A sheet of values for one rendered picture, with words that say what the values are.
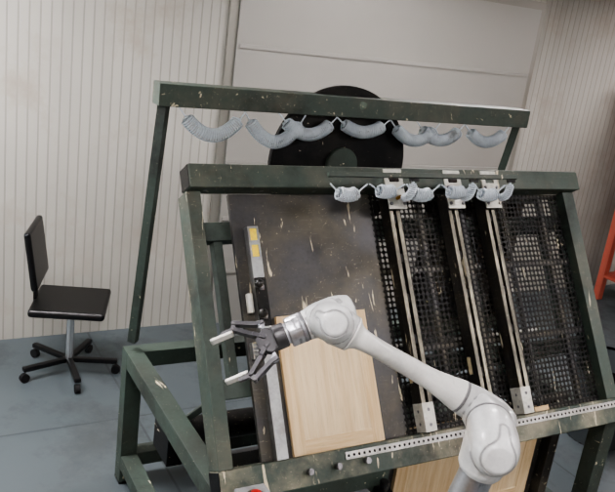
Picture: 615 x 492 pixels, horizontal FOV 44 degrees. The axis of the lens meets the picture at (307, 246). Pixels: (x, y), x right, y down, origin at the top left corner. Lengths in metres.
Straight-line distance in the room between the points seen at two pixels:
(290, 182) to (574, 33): 5.19
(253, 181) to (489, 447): 1.56
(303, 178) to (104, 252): 2.92
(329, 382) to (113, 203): 3.03
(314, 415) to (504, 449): 1.22
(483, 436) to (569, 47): 6.19
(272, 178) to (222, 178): 0.23
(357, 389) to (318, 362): 0.22
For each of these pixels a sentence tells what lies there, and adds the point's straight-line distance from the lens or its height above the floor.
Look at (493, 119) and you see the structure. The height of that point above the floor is 2.14.
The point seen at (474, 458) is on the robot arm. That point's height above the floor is 1.50.
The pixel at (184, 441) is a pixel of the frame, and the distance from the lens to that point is 3.35.
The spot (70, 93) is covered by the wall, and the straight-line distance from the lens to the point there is 5.59.
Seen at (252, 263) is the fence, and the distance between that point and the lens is 3.12.
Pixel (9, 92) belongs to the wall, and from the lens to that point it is 5.52.
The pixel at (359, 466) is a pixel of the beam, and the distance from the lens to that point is 3.24.
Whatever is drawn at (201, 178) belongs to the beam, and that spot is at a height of 1.89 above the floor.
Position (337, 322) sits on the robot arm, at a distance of 2.00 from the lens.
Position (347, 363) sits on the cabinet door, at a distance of 3.28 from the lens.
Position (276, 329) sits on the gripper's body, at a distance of 2.20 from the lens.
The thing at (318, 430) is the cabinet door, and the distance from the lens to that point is 3.19.
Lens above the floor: 2.59
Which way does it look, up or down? 17 degrees down
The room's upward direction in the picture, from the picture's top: 8 degrees clockwise
